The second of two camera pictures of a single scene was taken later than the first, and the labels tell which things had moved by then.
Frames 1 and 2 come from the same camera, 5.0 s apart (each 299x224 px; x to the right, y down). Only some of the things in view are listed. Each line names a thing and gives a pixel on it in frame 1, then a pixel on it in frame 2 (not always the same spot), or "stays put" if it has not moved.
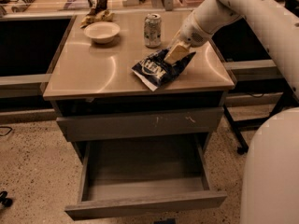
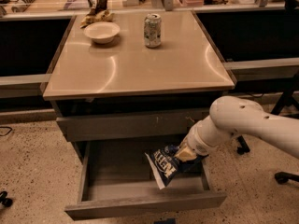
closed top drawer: [141, 124] stays put
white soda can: [152, 30] stays put
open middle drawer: [134, 175] stays put
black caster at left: [4, 200] stays put
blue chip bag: [156, 70] → [165, 166]
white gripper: [192, 32] → [196, 146]
